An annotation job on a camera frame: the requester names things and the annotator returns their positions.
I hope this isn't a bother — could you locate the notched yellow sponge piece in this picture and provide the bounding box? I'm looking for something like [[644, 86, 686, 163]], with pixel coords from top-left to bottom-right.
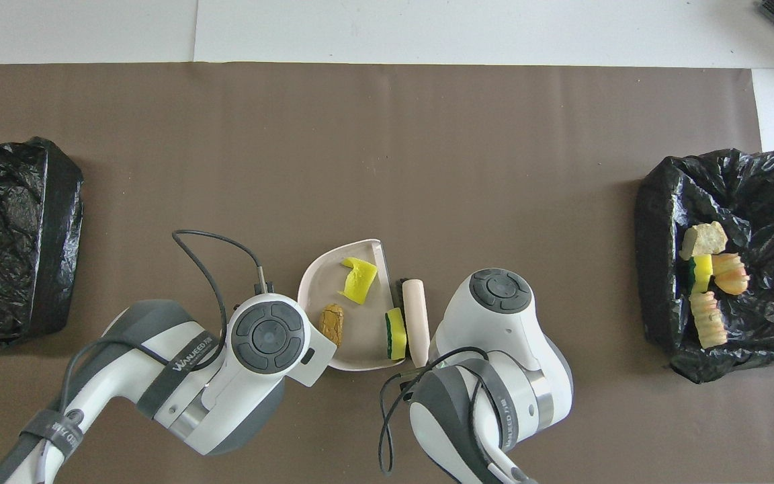
[[339, 257, 379, 306]]

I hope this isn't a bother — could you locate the yellowish foam chunk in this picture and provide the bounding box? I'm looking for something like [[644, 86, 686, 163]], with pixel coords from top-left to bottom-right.
[[689, 290, 729, 350], [711, 253, 751, 296], [680, 221, 729, 261]]

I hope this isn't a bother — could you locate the pale pink plastic dustpan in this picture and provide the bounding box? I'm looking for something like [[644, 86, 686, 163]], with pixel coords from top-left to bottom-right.
[[297, 238, 408, 372]]

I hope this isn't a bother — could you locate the bin with crumpled black bag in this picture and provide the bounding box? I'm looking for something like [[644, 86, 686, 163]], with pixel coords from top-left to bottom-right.
[[634, 148, 774, 385]]

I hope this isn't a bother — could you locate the bin with smooth black bag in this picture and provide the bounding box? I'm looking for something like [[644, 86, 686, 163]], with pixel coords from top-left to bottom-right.
[[0, 137, 85, 346]]

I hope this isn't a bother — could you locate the small yellow sponge chunk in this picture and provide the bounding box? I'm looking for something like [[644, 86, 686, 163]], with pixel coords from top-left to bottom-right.
[[385, 307, 409, 361]]

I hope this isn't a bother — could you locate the beige hand brush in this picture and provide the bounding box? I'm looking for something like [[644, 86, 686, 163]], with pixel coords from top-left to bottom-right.
[[400, 278, 432, 368]]

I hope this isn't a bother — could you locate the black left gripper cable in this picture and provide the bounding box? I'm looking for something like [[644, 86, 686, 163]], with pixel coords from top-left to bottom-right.
[[172, 229, 273, 350]]

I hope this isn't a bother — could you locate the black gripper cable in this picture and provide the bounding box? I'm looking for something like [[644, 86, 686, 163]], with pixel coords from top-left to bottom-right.
[[378, 346, 488, 478], [172, 229, 273, 350]]

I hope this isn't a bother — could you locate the brown paper table mat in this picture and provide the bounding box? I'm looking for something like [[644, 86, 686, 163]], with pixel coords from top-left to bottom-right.
[[0, 63, 774, 484]]

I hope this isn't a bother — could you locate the yellow and green sponge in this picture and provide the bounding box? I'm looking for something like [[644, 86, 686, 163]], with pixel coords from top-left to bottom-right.
[[688, 254, 714, 295]]

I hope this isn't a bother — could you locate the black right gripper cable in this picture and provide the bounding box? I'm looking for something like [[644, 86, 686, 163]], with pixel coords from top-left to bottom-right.
[[378, 346, 488, 478]]

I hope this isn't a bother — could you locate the brown sponge chunk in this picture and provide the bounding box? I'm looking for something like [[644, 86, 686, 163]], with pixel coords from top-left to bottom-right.
[[319, 303, 345, 348]]

